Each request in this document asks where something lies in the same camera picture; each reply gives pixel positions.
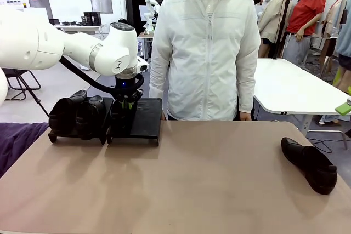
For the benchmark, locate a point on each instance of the black box on desk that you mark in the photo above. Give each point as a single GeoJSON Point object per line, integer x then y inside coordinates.
{"type": "Point", "coordinates": [91, 18]}

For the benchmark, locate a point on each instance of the black metal shoe stand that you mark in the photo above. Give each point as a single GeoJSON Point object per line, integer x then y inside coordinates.
{"type": "Point", "coordinates": [52, 138]}
{"type": "Point", "coordinates": [148, 119]}

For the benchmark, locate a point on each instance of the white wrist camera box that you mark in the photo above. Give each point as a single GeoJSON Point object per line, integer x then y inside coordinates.
{"type": "Point", "coordinates": [142, 65]}

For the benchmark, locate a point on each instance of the person's left hand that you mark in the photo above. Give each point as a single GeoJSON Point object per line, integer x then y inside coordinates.
{"type": "Point", "coordinates": [245, 116]}

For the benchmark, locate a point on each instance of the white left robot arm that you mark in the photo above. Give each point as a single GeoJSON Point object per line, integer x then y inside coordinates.
{"type": "Point", "coordinates": [33, 45]}

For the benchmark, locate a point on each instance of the person's left forearm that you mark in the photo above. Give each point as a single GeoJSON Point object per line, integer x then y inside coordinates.
{"type": "Point", "coordinates": [246, 94]}

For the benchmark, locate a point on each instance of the black tripod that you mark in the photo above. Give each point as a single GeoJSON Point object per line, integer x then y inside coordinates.
{"type": "Point", "coordinates": [282, 25]}

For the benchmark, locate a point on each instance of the white side table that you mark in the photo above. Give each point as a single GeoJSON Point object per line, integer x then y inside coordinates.
{"type": "Point", "coordinates": [288, 86]}

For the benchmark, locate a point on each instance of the long white desk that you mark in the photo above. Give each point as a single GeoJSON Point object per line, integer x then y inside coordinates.
{"type": "Point", "coordinates": [82, 26]}

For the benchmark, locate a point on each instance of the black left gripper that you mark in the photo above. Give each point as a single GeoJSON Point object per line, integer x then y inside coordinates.
{"type": "Point", "coordinates": [126, 86]}

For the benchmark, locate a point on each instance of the grey panel with red button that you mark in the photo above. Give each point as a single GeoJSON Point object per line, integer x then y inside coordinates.
{"type": "Point", "coordinates": [41, 1]}

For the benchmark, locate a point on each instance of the person in white jacket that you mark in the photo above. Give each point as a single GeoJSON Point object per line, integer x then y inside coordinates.
{"type": "Point", "coordinates": [205, 53]}

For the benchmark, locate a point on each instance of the blue jeans legs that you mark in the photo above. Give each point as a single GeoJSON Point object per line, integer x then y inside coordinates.
{"type": "Point", "coordinates": [327, 119]}

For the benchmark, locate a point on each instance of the wooden top pedestal table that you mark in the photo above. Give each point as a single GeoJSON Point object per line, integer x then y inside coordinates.
{"type": "Point", "coordinates": [142, 35]}

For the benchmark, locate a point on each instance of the computer case with lights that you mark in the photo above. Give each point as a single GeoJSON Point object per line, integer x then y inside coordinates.
{"type": "Point", "coordinates": [140, 47]}

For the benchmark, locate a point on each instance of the person's right forearm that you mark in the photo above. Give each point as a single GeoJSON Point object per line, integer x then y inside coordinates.
{"type": "Point", "coordinates": [160, 94]}

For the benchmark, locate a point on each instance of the purple cloth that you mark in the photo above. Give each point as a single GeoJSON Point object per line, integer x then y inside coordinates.
{"type": "Point", "coordinates": [16, 146]}

